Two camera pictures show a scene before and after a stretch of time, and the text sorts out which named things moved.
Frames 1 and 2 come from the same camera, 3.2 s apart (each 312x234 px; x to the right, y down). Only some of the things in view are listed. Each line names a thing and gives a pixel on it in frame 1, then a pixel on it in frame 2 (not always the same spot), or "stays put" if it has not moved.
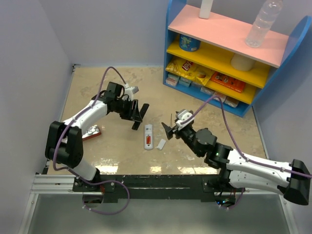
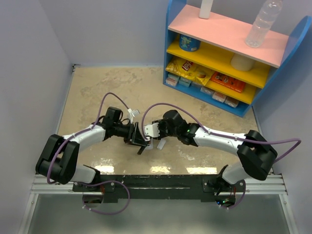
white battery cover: x=161 y=144 stays put
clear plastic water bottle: x=270 y=12 stays put
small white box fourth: x=222 y=96 stays put
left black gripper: x=136 y=116 to x=134 y=135
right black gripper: x=169 y=131 to x=161 y=122
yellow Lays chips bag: x=189 y=70 stays put
